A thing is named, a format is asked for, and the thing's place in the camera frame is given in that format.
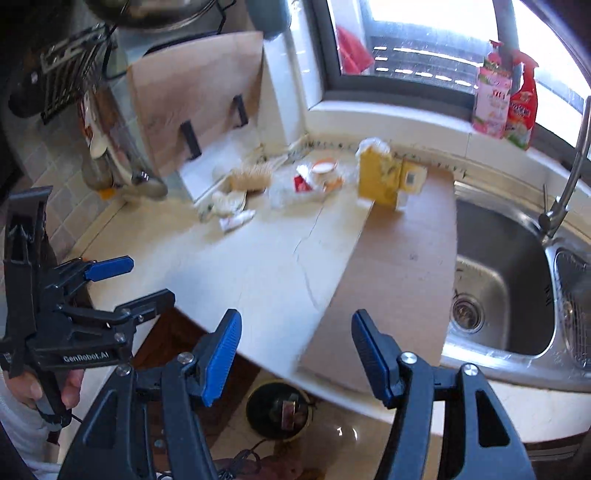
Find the brown cardboard sheet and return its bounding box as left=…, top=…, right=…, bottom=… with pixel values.
left=298, top=168, right=458, bottom=396

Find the brown slipper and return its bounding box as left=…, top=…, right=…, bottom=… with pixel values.
left=259, top=455, right=325, bottom=480

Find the yellow cardboard box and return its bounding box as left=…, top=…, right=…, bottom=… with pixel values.
left=359, top=147, right=427, bottom=211

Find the pink detergent bottle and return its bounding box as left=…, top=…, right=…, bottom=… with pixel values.
left=472, top=41, right=513, bottom=140

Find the white rice spoon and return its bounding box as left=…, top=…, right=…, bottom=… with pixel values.
left=89, top=124, right=112, bottom=160

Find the red spray bottle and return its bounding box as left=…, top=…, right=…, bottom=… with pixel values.
left=505, top=50, right=539, bottom=151

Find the black frying pan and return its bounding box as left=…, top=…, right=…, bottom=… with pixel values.
left=8, top=76, right=47, bottom=119

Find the steel mesh strainer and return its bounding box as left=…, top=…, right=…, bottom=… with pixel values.
left=82, top=157, right=116, bottom=193

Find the teal utensil holder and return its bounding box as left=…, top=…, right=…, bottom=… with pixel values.
left=265, top=0, right=293, bottom=40

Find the wooden cutting board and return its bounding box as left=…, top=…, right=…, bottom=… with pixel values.
left=127, top=31, right=265, bottom=179

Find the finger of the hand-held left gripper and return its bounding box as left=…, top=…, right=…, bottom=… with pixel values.
left=44, top=255, right=135, bottom=306
left=59, top=288, right=177, bottom=334

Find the white plastic bag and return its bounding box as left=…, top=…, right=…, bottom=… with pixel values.
left=358, top=137, right=391, bottom=158

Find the person's left forearm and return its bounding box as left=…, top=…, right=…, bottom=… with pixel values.
left=0, top=369, right=62, bottom=480

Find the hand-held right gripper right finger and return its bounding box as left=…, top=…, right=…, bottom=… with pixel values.
left=351, top=309, right=530, bottom=480

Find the black metal board rack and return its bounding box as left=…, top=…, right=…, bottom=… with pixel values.
left=104, top=0, right=250, bottom=161

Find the large clear plastic wrap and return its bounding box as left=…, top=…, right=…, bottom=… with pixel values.
left=268, top=161, right=361, bottom=211

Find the person's left hand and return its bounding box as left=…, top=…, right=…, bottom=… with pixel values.
left=7, top=367, right=86, bottom=416

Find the dark framed window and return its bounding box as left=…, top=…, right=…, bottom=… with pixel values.
left=314, top=0, right=591, bottom=163

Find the beige bristle brush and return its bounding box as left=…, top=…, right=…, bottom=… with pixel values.
left=228, top=164, right=274, bottom=193

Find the stainless steel sink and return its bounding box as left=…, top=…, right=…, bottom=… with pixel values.
left=441, top=180, right=591, bottom=389

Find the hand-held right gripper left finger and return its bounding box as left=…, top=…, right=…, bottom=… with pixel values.
left=58, top=308, right=243, bottom=480

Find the red cloth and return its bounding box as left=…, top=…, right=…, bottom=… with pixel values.
left=336, top=25, right=375, bottom=75

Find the steel pot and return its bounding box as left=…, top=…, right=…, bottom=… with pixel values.
left=85, top=0, right=217, bottom=28

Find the steel faucet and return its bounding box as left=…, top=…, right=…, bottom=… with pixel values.
left=538, top=95, right=591, bottom=239

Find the black cable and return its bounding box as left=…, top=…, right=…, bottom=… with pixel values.
left=217, top=438, right=269, bottom=480

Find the black wall rack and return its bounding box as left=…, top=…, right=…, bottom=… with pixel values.
left=41, top=25, right=117, bottom=125

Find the round dark bin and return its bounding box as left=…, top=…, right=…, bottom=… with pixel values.
left=246, top=379, right=315, bottom=443

